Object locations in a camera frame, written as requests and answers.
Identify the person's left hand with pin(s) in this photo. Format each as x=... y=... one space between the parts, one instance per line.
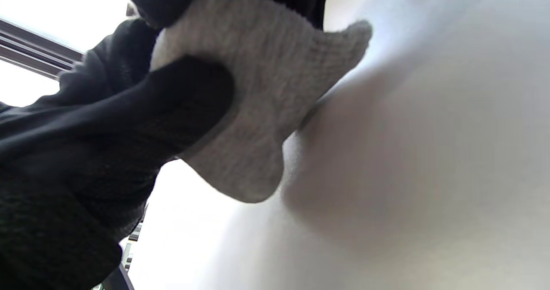
x=86 y=152

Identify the grey sock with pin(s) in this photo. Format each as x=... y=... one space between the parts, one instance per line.
x=266 y=88

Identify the dark window frame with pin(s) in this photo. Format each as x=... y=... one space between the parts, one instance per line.
x=38 y=53

